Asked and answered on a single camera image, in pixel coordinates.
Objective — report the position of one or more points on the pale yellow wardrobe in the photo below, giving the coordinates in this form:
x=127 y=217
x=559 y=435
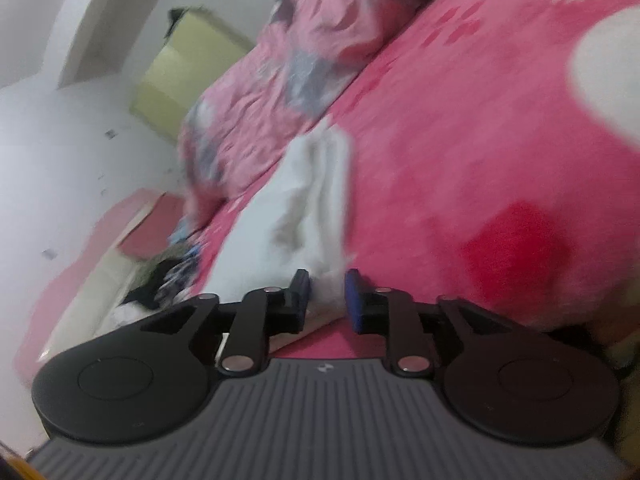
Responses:
x=185 y=75

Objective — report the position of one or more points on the green patterned garment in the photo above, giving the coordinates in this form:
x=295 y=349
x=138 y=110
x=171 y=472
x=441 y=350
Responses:
x=150 y=272

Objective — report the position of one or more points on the black garment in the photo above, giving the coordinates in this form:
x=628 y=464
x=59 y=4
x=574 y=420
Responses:
x=150 y=287

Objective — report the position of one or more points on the pink floral bed sheet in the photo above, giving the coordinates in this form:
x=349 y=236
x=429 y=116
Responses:
x=475 y=160

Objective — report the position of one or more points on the pink white headboard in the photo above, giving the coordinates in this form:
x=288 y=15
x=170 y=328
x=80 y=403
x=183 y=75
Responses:
x=75 y=290

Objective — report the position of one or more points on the light blue cloth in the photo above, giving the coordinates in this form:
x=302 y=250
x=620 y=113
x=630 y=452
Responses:
x=182 y=230

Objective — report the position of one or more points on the plaid shirt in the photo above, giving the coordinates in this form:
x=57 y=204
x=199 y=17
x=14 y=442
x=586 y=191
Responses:
x=177 y=275

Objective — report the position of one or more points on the white sweatshirt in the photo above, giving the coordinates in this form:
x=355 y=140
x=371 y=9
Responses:
x=295 y=220

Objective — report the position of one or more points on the white shirt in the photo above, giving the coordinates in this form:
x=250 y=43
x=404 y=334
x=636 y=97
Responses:
x=125 y=315

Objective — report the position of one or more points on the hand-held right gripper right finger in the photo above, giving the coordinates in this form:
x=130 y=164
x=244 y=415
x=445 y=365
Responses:
x=355 y=305

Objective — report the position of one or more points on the pink grey floral duvet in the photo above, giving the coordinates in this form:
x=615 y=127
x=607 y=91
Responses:
x=290 y=70

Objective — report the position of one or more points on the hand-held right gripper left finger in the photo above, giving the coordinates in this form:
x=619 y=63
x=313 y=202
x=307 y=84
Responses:
x=301 y=305

